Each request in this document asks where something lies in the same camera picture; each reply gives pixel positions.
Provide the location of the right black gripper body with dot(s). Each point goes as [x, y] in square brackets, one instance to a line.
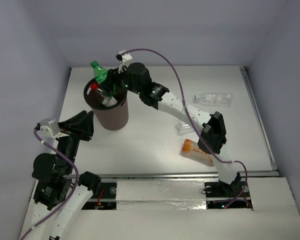
[122, 80]

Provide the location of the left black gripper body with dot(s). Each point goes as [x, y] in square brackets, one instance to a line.
[76, 133]

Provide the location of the red label water bottle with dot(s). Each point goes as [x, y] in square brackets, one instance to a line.
[102, 97]

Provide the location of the green plastic bottle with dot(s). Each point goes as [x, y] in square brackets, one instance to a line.
[100, 73]

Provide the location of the blue label clear bottle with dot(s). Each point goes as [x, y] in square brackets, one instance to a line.
[183, 128]

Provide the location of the orange drink bottle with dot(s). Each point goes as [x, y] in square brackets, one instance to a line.
[191, 150]

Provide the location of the clear unlabelled plastic bottle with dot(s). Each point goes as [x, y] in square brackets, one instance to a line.
[214, 99]

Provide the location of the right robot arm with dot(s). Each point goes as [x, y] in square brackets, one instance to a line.
[210, 126]

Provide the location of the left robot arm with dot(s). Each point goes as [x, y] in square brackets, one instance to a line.
[61, 191]

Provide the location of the brown cylindrical bin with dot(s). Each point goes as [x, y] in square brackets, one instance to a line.
[111, 118]

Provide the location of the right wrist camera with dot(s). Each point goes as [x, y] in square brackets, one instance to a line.
[125, 60]

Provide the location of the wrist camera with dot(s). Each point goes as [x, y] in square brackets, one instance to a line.
[49, 128]
[125, 60]

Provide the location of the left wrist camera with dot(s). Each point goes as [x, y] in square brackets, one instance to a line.
[49, 128]

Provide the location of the metal base rail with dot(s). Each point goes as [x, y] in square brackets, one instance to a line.
[167, 194]

